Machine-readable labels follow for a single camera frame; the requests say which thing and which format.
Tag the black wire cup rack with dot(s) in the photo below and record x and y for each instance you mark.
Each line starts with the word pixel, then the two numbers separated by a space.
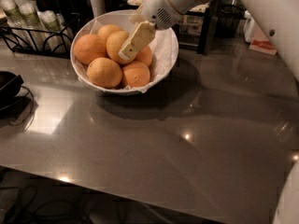
pixel 18 40

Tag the back orange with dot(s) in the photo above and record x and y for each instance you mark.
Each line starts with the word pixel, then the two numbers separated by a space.
pixel 106 30

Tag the red and white card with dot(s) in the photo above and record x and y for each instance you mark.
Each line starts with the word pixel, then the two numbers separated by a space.
pixel 261 43

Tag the front left orange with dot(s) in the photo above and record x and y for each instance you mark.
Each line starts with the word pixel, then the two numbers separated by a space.
pixel 104 73

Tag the black bowl on wire stand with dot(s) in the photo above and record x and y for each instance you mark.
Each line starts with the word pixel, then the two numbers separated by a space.
pixel 16 101

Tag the right rear orange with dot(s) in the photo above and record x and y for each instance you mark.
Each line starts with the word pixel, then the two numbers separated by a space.
pixel 144 56

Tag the white cloth bowl liner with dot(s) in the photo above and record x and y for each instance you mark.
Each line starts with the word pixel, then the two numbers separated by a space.
pixel 165 50

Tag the middle stack of plastic cups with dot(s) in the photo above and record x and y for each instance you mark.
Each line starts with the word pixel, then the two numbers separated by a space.
pixel 33 24

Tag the top centre orange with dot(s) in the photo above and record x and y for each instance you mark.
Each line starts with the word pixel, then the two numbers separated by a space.
pixel 114 44

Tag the cream sachet packets right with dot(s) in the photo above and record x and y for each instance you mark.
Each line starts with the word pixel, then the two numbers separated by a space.
pixel 200 8

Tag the white round bowl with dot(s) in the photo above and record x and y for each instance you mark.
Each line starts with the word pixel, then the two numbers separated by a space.
pixel 168 47

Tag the stack of plastic cups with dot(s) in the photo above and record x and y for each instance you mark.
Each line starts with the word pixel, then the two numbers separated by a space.
pixel 12 11
pixel 52 25
pixel 33 24

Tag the white paper cup tube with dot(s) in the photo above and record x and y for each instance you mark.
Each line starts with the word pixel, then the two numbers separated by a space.
pixel 96 0

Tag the left stack of plastic cups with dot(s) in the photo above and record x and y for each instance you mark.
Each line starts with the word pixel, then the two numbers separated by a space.
pixel 12 11

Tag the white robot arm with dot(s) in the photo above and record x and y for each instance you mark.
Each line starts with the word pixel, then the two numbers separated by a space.
pixel 277 18

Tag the right stack of plastic cups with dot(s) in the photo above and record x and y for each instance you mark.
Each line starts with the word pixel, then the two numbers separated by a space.
pixel 52 25

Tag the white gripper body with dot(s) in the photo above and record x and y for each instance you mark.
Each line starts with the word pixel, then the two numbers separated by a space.
pixel 157 9

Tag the orange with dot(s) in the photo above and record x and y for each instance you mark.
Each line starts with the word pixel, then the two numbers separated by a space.
pixel 90 47
pixel 104 73
pixel 106 30
pixel 144 56
pixel 114 44
pixel 135 74

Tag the black mesh basket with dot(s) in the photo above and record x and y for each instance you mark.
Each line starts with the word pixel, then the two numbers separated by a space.
pixel 228 20

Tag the white appliance with bowls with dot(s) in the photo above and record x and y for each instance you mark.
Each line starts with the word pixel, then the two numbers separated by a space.
pixel 250 27

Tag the front right orange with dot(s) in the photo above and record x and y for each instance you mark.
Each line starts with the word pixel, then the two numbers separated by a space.
pixel 135 74

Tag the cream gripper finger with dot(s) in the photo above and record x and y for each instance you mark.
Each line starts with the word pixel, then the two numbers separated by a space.
pixel 137 16
pixel 139 38

